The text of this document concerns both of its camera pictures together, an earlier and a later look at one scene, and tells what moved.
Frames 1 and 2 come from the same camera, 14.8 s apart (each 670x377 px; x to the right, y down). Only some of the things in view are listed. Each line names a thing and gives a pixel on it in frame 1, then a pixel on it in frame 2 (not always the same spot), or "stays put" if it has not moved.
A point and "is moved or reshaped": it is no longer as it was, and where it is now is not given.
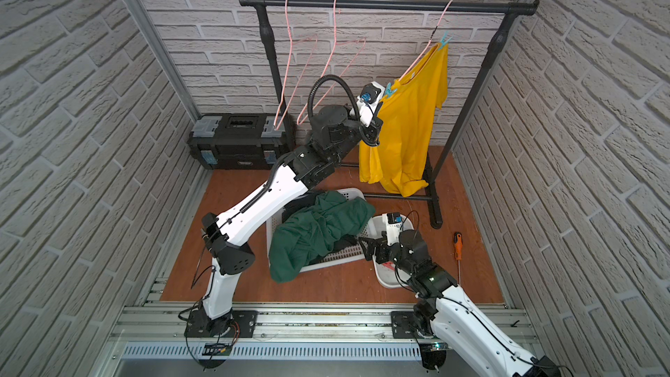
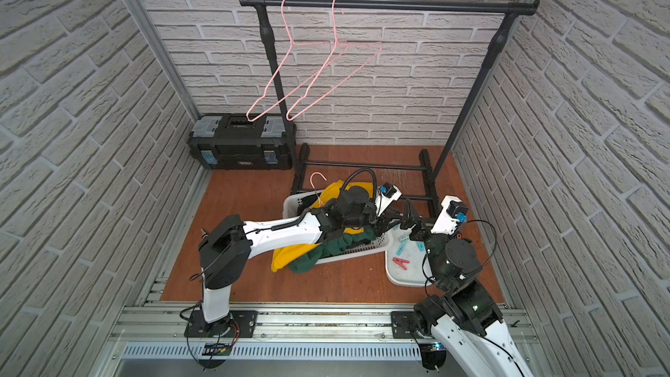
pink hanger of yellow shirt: [447, 8] → [315, 190]
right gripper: [373, 243] → [425, 227]
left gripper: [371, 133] → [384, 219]
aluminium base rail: [153, 342] stays put
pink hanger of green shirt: [362, 40] is moved or reshaped
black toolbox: [242, 140] stays put
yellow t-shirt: [397, 153] → [281, 257]
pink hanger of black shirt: [290, 42] is moved or reshaped
